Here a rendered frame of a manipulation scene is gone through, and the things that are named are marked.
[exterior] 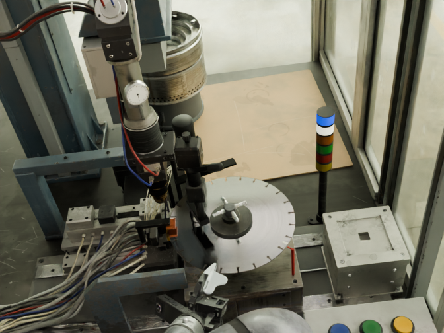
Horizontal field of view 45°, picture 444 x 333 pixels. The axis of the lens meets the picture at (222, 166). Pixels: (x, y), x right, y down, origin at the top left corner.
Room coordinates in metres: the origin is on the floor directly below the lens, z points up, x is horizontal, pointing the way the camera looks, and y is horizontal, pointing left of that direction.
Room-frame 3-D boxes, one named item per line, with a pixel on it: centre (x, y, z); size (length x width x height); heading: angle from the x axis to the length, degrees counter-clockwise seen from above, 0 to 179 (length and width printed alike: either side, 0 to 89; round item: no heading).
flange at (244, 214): (0.94, 0.00, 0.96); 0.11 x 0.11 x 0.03
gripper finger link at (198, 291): (0.72, 0.09, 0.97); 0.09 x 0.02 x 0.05; 157
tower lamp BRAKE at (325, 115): (1.07, -0.28, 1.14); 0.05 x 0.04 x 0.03; 179
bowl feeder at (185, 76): (1.71, 0.16, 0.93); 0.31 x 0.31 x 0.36
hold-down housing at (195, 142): (0.91, 0.07, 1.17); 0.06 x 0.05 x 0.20; 80
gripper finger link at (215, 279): (0.75, 0.05, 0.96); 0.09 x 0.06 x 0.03; 157
